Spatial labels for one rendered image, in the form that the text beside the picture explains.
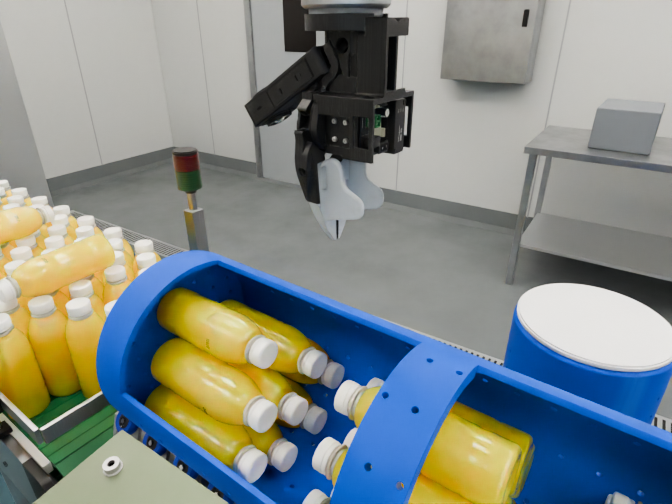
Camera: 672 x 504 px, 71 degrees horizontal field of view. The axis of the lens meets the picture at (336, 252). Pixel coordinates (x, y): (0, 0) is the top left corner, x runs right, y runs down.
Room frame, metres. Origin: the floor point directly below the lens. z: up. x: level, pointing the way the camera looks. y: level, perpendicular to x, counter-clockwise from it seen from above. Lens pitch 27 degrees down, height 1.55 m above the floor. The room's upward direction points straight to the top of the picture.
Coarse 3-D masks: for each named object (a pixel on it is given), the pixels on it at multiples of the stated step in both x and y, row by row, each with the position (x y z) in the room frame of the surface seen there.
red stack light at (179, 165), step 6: (174, 156) 1.13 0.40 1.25; (180, 156) 1.13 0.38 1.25; (186, 156) 1.13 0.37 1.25; (192, 156) 1.14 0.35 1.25; (198, 156) 1.16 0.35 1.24; (174, 162) 1.14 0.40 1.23; (180, 162) 1.13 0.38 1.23; (186, 162) 1.13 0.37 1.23; (192, 162) 1.14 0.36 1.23; (198, 162) 1.15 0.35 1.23; (174, 168) 1.14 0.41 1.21; (180, 168) 1.13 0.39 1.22; (186, 168) 1.13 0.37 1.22; (192, 168) 1.13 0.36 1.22; (198, 168) 1.15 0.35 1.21
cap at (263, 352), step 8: (256, 344) 0.49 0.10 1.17; (264, 344) 0.49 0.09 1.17; (272, 344) 0.50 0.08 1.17; (256, 352) 0.48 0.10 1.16; (264, 352) 0.49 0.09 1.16; (272, 352) 0.50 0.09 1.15; (256, 360) 0.48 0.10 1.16; (264, 360) 0.49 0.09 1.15; (272, 360) 0.50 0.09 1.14; (264, 368) 0.49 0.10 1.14
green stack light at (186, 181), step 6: (180, 174) 1.13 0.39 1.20; (186, 174) 1.13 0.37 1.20; (192, 174) 1.13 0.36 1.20; (198, 174) 1.15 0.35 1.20; (180, 180) 1.13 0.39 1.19; (186, 180) 1.13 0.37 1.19; (192, 180) 1.13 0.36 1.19; (198, 180) 1.14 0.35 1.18; (180, 186) 1.13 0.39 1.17; (186, 186) 1.13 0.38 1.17; (192, 186) 1.13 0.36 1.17; (198, 186) 1.14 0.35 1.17
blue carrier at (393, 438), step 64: (192, 256) 0.63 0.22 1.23; (128, 320) 0.52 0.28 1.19; (320, 320) 0.62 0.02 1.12; (384, 320) 0.49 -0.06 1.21; (128, 384) 0.53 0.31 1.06; (320, 384) 0.59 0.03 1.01; (384, 384) 0.36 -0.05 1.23; (448, 384) 0.35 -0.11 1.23; (512, 384) 0.37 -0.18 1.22; (192, 448) 0.39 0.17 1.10; (384, 448) 0.30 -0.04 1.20; (576, 448) 0.40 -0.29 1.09; (640, 448) 0.36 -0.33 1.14
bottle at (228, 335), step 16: (176, 288) 0.61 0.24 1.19; (160, 304) 0.59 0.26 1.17; (176, 304) 0.58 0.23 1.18; (192, 304) 0.57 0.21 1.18; (208, 304) 0.57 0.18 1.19; (160, 320) 0.58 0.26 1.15; (176, 320) 0.56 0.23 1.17; (192, 320) 0.54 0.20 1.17; (208, 320) 0.53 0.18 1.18; (224, 320) 0.53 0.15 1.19; (240, 320) 0.53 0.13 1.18; (192, 336) 0.53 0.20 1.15; (208, 336) 0.52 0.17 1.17; (224, 336) 0.51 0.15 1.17; (240, 336) 0.50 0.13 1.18; (256, 336) 0.51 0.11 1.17; (208, 352) 0.52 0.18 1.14; (224, 352) 0.50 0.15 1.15; (240, 352) 0.49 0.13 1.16
